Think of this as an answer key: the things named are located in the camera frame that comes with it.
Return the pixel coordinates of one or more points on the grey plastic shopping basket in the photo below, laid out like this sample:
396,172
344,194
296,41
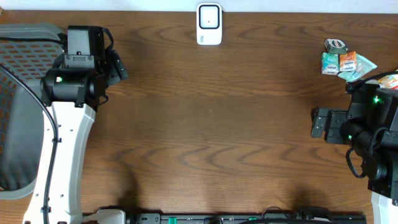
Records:
27,51

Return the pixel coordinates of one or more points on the cream snack bag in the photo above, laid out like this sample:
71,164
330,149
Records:
389,81

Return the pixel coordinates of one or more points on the white barcode scanner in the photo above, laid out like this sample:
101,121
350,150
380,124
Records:
209,24

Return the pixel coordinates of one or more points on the teal small snack packet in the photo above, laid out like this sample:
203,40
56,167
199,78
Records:
363,67

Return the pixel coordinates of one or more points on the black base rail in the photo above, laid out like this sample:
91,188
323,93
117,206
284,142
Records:
269,215

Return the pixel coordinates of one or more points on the teal gum box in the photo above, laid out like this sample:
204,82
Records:
330,64

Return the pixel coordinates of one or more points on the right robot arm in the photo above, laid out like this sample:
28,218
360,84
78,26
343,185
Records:
369,128

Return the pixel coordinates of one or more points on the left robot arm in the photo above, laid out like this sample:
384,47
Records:
71,92

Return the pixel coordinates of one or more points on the orange snack packet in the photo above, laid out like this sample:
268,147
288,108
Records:
348,62

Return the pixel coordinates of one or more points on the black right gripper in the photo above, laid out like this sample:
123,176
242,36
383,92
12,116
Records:
332,129

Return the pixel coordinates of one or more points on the round black white container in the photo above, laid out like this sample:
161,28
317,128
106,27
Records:
335,46

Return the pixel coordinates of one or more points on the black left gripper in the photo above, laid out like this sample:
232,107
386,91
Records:
115,68

